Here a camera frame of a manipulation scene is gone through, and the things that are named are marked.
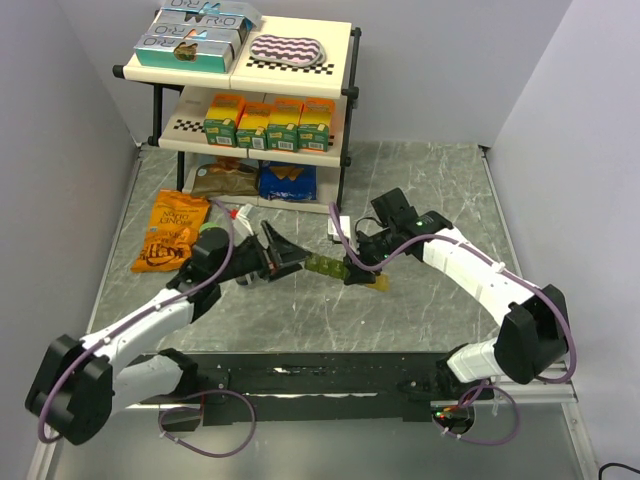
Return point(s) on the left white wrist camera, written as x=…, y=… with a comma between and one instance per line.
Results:
x=241, y=223

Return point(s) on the blue chip bag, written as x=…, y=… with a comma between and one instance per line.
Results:
x=288, y=182

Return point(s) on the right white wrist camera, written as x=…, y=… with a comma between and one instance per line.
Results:
x=345, y=228

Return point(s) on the teal snack box front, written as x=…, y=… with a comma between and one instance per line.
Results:
x=184, y=54

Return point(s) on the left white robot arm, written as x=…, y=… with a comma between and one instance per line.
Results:
x=81, y=383

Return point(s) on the orange honey dijon chip bag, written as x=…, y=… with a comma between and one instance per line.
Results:
x=172, y=231

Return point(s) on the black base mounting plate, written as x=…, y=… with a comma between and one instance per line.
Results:
x=313, y=386

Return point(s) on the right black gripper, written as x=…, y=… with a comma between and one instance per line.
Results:
x=358, y=275

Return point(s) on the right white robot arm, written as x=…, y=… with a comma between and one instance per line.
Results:
x=533, y=324

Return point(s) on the green cylindrical container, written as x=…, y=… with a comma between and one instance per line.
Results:
x=207, y=226

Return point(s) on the beige three-tier shelf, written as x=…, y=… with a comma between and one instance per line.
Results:
x=260, y=81

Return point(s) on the brown chip bag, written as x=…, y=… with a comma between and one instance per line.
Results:
x=224, y=176

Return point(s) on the green orange carton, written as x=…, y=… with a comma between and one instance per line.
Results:
x=314, y=127
x=252, y=126
x=282, y=128
x=222, y=118

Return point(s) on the dark white-capped pill bottle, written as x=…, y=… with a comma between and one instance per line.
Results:
x=245, y=281

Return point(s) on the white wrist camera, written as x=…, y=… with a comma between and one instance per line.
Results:
x=345, y=228
x=241, y=223

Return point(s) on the teal snack box middle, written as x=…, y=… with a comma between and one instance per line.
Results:
x=234, y=35

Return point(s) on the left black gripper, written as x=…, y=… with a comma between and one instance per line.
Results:
x=284, y=252

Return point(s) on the wavy patterned pouch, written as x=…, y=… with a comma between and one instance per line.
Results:
x=290, y=51

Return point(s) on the green weekly pill organizer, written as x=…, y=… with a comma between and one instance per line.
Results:
x=335, y=268

